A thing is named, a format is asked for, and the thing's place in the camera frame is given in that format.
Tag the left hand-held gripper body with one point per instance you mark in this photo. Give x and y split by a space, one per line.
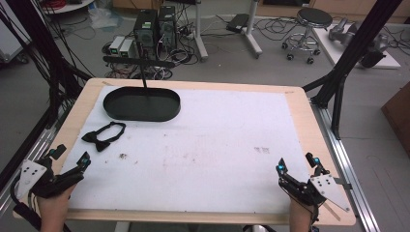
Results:
30 175

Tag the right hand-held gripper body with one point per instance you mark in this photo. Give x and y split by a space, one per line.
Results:
325 188

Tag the black bow tie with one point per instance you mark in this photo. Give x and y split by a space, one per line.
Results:
102 135

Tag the black oval tray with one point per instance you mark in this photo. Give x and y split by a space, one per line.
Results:
141 104

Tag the person's right hand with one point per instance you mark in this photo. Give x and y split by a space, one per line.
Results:
299 214

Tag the person's left hand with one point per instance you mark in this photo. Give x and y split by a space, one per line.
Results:
54 209

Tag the white table mat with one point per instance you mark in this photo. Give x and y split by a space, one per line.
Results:
193 154

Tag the brown wooden cabinet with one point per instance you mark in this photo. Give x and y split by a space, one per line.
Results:
398 119

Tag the black T-shaped stand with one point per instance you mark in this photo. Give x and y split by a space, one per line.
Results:
138 62

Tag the white floor platform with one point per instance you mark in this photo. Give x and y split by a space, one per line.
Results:
335 48

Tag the small grey box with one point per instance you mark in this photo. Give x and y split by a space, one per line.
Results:
116 45
126 48

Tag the white desk leg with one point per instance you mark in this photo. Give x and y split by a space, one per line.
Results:
200 38
251 35

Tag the black round rolling stool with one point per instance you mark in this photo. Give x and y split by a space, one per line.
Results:
311 22

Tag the clear plastic bag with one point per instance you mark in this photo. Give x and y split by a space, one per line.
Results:
104 17

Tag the black computer tower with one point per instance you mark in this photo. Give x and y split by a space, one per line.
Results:
145 32
167 27

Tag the round white table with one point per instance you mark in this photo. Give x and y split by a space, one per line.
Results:
71 6

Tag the black power adapter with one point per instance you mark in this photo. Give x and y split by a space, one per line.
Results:
238 22

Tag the aluminium rail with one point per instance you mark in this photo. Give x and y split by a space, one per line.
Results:
25 161
348 167

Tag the black metal frame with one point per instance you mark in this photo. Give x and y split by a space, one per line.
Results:
42 48
351 54

